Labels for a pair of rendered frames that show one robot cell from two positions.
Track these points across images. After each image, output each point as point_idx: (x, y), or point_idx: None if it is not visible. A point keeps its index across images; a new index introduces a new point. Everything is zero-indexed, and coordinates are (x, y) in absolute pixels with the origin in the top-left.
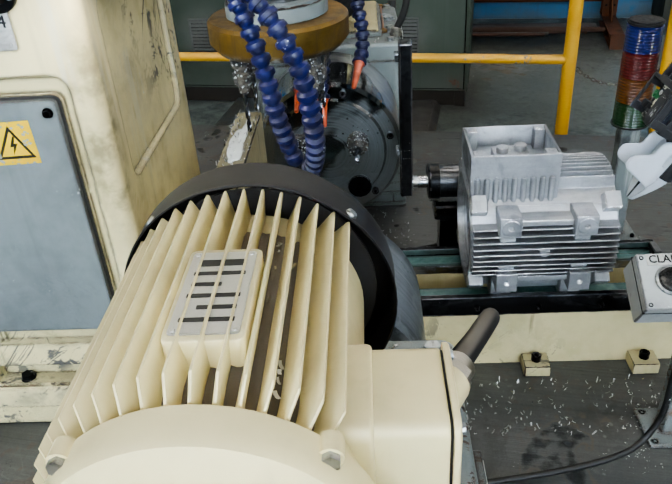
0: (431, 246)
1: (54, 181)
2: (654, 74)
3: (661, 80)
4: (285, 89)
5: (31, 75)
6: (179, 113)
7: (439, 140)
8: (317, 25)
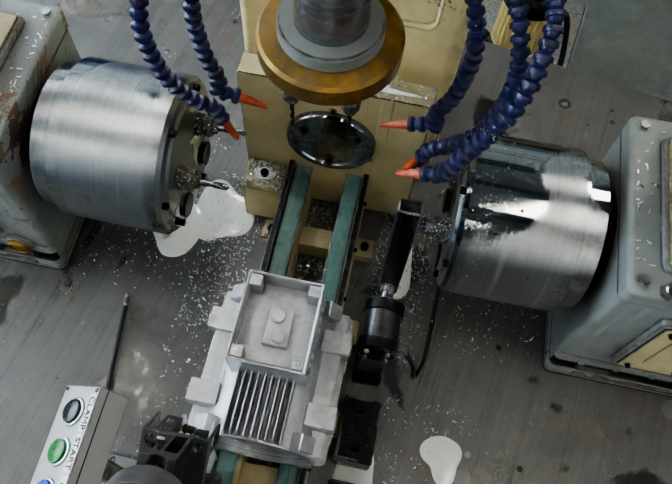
0: (421, 359)
1: None
2: (208, 439)
3: (185, 434)
4: (500, 138)
5: None
6: (420, 33)
7: None
8: (265, 54)
